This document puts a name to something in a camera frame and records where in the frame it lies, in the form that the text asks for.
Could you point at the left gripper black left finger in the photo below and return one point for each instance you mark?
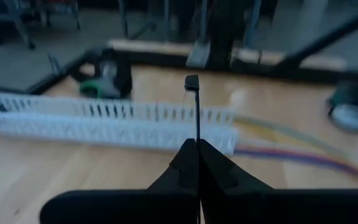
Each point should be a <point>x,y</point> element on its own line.
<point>166,202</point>

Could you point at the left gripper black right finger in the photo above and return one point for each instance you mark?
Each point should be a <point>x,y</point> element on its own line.
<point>244,205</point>

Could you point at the black zip tie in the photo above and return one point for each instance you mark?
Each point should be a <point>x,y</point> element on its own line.
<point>197,118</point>

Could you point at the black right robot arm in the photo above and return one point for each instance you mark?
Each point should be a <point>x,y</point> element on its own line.
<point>350,93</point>

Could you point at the black work glove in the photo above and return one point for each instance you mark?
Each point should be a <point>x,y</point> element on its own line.
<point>124,81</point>

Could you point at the grey green-edged glove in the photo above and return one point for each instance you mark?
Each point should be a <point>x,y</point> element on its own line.
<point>99,88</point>

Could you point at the black frame strut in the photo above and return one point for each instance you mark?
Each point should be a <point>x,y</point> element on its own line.
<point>225,37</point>

